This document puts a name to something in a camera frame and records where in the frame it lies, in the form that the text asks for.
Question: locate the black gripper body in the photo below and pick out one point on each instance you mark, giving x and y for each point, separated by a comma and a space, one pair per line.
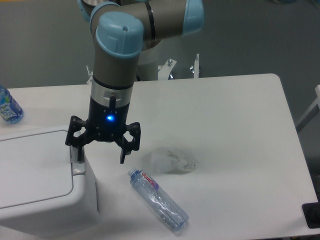
106, 124

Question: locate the white frame right edge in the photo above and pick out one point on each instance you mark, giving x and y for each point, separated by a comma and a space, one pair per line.
310, 112

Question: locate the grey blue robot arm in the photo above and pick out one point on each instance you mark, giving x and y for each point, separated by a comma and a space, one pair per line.
119, 32

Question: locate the blue labelled water bottle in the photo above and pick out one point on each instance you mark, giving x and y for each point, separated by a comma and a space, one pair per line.
10, 111

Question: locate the white trash can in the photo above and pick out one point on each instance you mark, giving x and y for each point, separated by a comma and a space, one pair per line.
47, 188

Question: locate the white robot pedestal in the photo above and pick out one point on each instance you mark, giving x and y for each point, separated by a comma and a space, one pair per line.
147, 69

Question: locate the clear empty plastic bottle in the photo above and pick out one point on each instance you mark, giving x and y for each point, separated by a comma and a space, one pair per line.
169, 212

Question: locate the white metal base frame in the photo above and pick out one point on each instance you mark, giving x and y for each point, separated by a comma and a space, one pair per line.
164, 72

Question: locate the black table clamp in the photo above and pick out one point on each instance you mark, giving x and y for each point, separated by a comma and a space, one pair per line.
311, 213

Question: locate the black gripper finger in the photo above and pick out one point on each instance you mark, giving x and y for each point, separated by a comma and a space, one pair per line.
126, 146
78, 142

